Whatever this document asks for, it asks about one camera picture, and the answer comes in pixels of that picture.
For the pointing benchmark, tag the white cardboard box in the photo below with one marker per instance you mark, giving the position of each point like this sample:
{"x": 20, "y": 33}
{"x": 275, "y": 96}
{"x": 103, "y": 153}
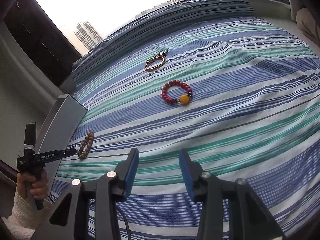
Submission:
{"x": 60, "y": 124}

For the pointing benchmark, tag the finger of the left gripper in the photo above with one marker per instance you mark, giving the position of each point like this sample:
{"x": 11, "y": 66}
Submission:
{"x": 66, "y": 153}

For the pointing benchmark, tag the beige cushion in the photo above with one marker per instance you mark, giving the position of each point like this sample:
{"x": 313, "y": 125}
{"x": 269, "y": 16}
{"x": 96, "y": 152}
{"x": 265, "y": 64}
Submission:
{"x": 307, "y": 24}

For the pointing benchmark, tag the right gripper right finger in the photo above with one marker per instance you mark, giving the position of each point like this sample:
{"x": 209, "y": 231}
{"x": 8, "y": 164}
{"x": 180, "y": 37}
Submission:
{"x": 249, "y": 218}

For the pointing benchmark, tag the left hand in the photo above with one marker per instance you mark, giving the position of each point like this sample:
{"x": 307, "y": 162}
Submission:
{"x": 39, "y": 188}

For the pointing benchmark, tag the red bead bracelet amber bead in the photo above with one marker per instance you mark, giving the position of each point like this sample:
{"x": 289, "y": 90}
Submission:
{"x": 175, "y": 91}

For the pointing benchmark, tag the gold bangle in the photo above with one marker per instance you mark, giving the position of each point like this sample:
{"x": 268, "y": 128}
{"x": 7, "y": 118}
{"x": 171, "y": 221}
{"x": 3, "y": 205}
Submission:
{"x": 154, "y": 63}

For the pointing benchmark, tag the white fleece left sleeve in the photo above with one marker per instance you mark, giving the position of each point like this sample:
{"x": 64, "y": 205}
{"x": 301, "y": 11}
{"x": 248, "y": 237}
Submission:
{"x": 23, "y": 220}

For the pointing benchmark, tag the striped blue green bedsheet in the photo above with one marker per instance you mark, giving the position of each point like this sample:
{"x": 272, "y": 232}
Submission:
{"x": 254, "y": 114}

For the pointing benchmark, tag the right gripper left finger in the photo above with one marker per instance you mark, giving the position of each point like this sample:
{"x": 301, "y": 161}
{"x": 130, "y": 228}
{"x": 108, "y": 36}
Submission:
{"x": 69, "y": 216}

